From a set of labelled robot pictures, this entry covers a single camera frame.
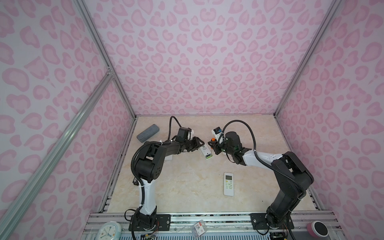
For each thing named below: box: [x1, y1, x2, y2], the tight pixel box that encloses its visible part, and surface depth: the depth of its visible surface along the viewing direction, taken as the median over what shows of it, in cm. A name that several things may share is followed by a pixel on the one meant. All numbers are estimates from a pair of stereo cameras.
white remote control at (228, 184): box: [223, 172, 234, 197], surface depth 86 cm
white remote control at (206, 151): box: [199, 144, 213, 160], surface depth 99 cm
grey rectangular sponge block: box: [136, 124, 160, 143], surface depth 109 cm
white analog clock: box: [97, 221, 122, 240], surface depth 70 cm
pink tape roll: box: [306, 221, 329, 238], surface depth 68 cm
